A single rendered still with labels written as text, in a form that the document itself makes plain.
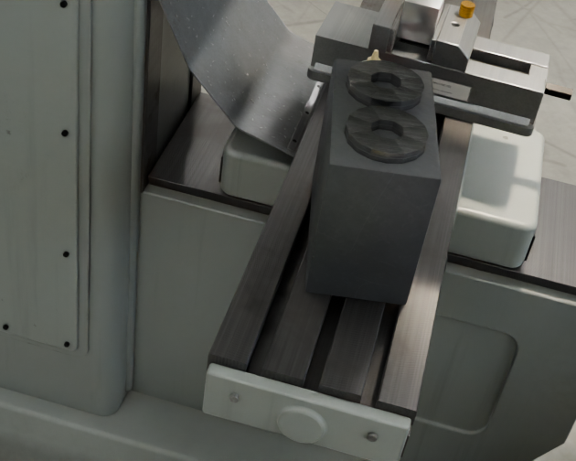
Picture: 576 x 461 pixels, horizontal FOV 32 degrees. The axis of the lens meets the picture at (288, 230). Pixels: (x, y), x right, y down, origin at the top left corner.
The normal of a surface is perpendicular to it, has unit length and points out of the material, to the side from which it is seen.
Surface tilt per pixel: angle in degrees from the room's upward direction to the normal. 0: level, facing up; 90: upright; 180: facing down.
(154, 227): 90
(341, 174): 90
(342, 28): 0
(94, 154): 89
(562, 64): 0
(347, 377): 0
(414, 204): 90
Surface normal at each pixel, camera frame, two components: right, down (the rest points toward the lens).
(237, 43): 0.77, -0.37
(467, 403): -0.25, 0.60
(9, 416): -0.18, 0.28
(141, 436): 0.13, -0.76
